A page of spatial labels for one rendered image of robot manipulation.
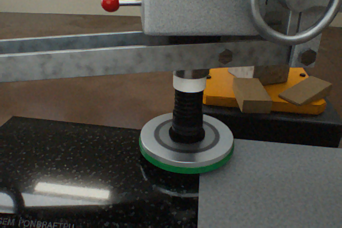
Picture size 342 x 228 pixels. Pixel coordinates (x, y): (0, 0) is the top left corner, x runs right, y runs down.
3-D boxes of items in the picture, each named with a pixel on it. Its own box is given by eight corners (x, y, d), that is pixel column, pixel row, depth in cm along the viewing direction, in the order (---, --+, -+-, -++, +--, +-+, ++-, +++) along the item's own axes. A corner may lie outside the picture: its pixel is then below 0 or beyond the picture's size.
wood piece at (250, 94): (231, 89, 121) (233, 77, 118) (256, 89, 120) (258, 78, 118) (241, 113, 103) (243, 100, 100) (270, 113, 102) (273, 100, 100)
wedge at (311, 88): (308, 86, 125) (310, 75, 123) (329, 95, 118) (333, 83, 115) (277, 96, 115) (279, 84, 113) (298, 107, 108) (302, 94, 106)
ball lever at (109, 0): (147, 10, 51) (147, -9, 50) (148, 13, 48) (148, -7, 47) (102, 10, 50) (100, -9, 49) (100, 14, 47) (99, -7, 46)
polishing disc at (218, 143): (123, 152, 65) (123, 148, 64) (162, 109, 82) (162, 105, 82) (220, 178, 58) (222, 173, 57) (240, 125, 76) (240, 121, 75)
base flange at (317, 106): (203, 63, 160) (204, 54, 158) (298, 70, 154) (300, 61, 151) (196, 104, 116) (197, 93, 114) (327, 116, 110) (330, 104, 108)
